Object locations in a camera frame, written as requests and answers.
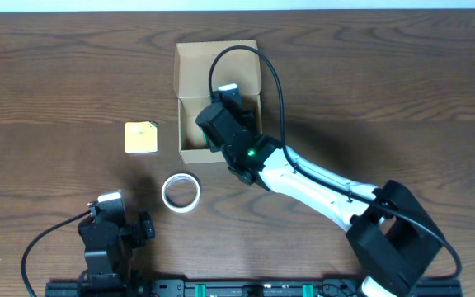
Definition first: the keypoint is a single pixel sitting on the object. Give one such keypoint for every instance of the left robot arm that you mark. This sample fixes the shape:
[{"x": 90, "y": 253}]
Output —
[{"x": 109, "y": 243}]

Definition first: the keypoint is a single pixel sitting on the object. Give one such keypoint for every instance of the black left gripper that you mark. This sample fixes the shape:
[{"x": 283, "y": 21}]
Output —
[{"x": 135, "y": 228}]

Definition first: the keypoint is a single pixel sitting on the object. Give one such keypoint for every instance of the brown cardboard box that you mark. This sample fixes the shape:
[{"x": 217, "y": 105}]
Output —
[{"x": 192, "y": 64}]

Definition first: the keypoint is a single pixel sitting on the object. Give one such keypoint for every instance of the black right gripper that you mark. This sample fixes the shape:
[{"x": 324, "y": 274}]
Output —
[{"x": 247, "y": 121}]

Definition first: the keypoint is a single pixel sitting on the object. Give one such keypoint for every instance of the yellow sticky note pad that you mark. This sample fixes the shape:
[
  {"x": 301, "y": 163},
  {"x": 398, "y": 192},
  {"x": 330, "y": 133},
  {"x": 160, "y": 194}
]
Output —
[{"x": 141, "y": 137}]

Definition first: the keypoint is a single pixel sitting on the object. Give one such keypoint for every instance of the white clear tape roll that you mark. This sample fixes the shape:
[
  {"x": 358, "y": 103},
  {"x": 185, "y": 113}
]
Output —
[{"x": 168, "y": 201}]

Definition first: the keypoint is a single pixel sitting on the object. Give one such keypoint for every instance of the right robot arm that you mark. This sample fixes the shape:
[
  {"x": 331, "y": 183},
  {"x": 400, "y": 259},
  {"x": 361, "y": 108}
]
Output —
[{"x": 393, "y": 237}]

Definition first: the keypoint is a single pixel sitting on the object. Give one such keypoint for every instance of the green tape roll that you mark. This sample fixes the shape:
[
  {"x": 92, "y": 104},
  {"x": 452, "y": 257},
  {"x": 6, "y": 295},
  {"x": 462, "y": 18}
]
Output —
[{"x": 205, "y": 138}]

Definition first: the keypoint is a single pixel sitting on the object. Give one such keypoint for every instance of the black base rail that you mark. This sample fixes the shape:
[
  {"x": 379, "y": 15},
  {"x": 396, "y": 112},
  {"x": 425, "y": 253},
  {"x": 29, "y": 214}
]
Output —
[{"x": 336, "y": 287}]

